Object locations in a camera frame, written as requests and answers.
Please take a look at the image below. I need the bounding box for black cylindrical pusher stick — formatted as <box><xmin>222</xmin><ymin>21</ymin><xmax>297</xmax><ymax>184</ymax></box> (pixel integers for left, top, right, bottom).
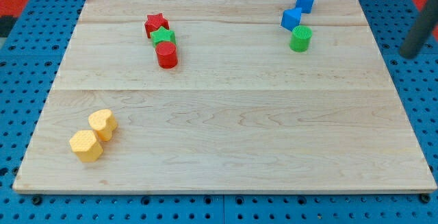
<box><xmin>399</xmin><ymin>0</ymin><xmax>437</xmax><ymax>59</ymax></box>

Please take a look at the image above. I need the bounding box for green cylinder block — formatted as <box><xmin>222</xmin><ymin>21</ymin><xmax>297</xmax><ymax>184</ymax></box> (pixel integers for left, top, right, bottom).
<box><xmin>289</xmin><ymin>25</ymin><xmax>313</xmax><ymax>52</ymax></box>

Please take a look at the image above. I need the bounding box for blue triangle block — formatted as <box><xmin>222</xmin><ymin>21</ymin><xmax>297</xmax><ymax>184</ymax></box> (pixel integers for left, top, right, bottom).
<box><xmin>281</xmin><ymin>8</ymin><xmax>302</xmax><ymax>31</ymax></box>

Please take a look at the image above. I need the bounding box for wooden board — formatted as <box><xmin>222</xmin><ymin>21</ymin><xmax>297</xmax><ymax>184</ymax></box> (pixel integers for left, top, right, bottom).
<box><xmin>13</xmin><ymin>0</ymin><xmax>437</xmax><ymax>195</ymax></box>

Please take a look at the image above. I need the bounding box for red cylinder block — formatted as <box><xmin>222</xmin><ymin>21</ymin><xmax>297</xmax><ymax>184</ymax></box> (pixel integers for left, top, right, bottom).
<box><xmin>155</xmin><ymin>41</ymin><xmax>178</xmax><ymax>69</ymax></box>

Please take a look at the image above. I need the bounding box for green star block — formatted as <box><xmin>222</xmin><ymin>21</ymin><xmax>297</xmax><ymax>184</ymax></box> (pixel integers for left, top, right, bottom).
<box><xmin>150</xmin><ymin>26</ymin><xmax>176</xmax><ymax>47</ymax></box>

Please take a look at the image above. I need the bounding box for red star block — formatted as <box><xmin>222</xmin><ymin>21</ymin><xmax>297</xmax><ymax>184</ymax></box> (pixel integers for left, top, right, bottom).
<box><xmin>144</xmin><ymin>13</ymin><xmax>170</xmax><ymax>38</ymax></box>

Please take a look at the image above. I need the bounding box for yellow heart block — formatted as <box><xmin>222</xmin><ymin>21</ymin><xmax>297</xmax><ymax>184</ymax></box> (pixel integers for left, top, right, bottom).
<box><xmin>88</xmin><ymin>109</ymin><xmax>118</xmax><ymax>141</ymax></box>

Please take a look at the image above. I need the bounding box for yellow hexagon block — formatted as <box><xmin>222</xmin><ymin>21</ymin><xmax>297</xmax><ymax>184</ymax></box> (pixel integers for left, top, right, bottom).
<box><xmin>69</xmin><ymin>130</ymin><xmax>103</xmax><ymax>162</ymax></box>

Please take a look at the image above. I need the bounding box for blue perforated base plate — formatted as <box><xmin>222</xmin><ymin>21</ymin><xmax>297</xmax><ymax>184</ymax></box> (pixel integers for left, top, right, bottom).
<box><xmin>1</xmin><ymin>0</ymin><xmax>437</xmax><ymax>223</ymax></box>

